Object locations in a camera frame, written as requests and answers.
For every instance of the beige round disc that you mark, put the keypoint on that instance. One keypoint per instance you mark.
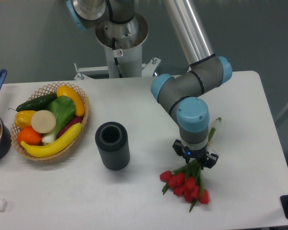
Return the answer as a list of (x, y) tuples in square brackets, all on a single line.
[(43, 121)]

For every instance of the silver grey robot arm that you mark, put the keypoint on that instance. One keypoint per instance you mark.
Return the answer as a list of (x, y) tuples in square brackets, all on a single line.
[(122, 32)]

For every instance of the dark grey ribbed vase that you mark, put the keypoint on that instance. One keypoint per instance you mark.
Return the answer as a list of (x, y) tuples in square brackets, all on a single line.
[(112, 142)]

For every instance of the yellow bell pepper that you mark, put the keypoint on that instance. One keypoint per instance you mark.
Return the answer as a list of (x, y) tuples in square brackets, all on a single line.
[(23, 118)]

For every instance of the yellow squash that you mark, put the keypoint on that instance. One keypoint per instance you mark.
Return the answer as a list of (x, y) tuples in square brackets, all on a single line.
[(71, 93)]

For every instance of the green cucumber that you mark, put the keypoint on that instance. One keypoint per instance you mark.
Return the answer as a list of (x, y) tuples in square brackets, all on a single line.
[(36, 104)]

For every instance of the orange fruit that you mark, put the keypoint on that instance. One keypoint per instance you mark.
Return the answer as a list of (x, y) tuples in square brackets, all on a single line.
[(29, 136)]

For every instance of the purple eggplant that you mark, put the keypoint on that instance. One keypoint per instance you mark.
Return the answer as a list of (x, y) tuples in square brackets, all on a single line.
[(75, 120)]

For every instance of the white metal base frame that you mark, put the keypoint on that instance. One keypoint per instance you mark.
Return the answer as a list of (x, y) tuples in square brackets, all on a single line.
[(150, 69)]

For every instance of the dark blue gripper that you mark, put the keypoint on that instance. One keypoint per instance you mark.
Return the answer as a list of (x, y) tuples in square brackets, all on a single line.
[(205, 159)]

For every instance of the yellow banana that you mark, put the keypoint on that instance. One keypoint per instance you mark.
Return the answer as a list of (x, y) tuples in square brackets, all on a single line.
[(52, 145)]

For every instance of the green leafy bok choy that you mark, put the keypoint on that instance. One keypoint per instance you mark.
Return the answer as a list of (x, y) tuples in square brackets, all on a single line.
[(63, 108)]

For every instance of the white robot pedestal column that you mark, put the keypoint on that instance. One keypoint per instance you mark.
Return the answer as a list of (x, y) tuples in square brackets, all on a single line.
[(124, 63)]

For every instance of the red tulip bouquet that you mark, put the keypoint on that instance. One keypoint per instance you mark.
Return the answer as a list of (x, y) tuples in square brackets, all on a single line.
[(186, 182)]

